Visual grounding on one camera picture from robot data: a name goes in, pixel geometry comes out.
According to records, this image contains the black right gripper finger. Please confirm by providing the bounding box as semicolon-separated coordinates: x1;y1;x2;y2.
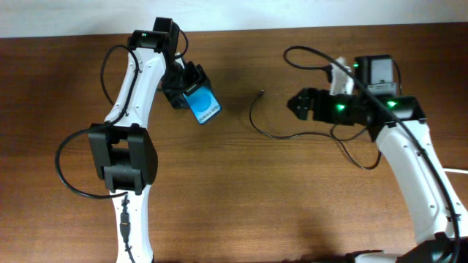
292;88;317;104
287;100;312;121

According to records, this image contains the black USB charging cable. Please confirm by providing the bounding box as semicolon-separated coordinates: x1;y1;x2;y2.
249;89;383;171

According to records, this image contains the blue Galaxy smartphone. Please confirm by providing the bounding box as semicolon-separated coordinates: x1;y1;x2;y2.
184;86;222;125

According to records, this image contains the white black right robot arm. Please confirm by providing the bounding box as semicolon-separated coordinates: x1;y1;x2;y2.
287;56;467;262

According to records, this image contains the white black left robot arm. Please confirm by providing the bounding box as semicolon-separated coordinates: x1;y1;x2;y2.
88;18;222;262

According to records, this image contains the black right camera cable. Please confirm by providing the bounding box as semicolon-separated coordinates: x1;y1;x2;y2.
283;45;461;263

